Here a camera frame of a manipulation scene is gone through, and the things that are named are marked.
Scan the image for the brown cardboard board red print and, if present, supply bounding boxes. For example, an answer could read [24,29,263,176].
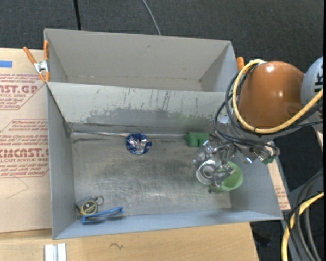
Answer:
[0,47,292,235]

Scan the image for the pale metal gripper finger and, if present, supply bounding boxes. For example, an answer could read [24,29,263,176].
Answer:
[203,141,220,157]
[210,163,236,194]

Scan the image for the grey metal bin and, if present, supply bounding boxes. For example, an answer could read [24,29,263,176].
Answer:
[43,28,285,240]

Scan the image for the green toy block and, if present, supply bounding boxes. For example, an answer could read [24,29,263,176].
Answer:
[185,131,210,148]

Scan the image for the blue and silver foil ball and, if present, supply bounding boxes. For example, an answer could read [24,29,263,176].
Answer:
[124,133,153,156]

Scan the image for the light green cup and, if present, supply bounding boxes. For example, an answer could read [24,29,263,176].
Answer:
[208,160,244,194]

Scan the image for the brass padlock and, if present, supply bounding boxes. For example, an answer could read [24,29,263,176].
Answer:
[79,195,105,216]

